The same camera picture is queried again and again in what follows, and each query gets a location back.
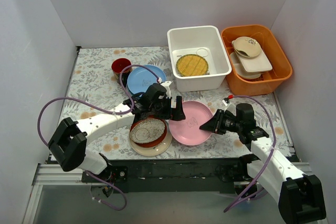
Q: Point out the speckled white plate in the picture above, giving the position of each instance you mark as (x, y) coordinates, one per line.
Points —
(147, 131)

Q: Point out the wrist white camera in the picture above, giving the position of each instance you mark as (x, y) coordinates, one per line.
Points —
(228, 105)
(164, 89)

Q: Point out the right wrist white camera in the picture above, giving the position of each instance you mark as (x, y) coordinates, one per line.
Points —
(228, 105)

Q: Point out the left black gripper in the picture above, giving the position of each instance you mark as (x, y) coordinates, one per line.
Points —
(169, 109)

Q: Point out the rectangular cream dish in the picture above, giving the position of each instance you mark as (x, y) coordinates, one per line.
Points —
(257, 64)

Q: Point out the aluminium rail frame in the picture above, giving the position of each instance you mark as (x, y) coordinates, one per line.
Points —
(59, 197)

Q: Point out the white plastic bin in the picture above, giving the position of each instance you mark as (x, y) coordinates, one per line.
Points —
(204, 41)

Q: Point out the stack of plates under blue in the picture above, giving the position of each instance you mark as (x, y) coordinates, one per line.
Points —
(134, 88)

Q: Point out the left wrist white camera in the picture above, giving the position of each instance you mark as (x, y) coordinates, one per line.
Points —
(164, 89)

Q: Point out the red black lacquer cup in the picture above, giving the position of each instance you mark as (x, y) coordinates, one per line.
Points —
(117, 67)

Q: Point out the cream plate with blue rim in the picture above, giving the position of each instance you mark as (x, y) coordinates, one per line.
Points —
(152, 151)

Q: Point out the floral patterned mat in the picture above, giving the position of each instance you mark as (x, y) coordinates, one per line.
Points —
(93, 84)

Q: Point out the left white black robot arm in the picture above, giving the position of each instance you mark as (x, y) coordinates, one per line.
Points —
(69, 142)

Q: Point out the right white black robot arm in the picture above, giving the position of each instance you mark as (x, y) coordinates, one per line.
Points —
(299, 196)

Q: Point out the pink plate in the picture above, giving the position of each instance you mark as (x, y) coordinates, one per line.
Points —
(188, 131)

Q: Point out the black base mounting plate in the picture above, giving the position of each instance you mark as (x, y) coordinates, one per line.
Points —
(177, 176)

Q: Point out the red brown bowl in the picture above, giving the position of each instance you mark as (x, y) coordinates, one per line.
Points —
(156, 142)

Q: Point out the orange plastic bin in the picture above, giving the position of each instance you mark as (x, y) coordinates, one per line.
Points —
(270, 80)

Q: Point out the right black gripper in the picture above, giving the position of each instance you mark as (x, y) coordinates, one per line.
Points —
(218, 123)

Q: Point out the yellow woven bamboo plate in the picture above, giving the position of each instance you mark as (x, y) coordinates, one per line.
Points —
(192, 65)

